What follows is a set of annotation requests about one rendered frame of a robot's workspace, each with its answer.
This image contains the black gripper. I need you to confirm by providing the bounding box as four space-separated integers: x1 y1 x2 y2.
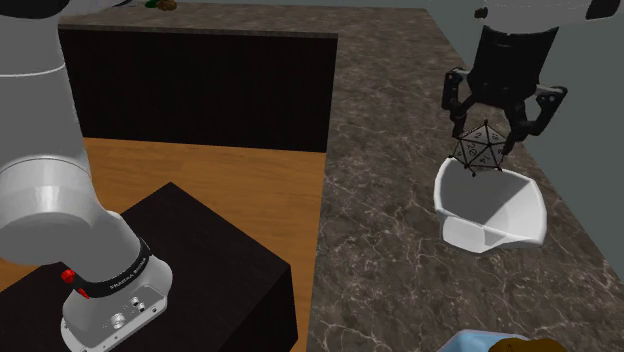
440 25 570 157

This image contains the white twenty-sided die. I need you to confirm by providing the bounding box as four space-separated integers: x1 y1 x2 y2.
450 119 509 177

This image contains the white angular bowl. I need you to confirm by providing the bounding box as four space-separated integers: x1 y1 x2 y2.
433 155 550 255

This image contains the light blue container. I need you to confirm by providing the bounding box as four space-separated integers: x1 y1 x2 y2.
436 328 533 352

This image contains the brown lumpy object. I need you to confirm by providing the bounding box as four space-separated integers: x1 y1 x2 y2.
487 337 570 352

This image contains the dark counter cabinet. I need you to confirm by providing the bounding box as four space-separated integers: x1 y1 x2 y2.
57 25 340 154

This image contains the dark robot stand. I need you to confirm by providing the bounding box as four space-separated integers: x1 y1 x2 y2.
0 181 300 352

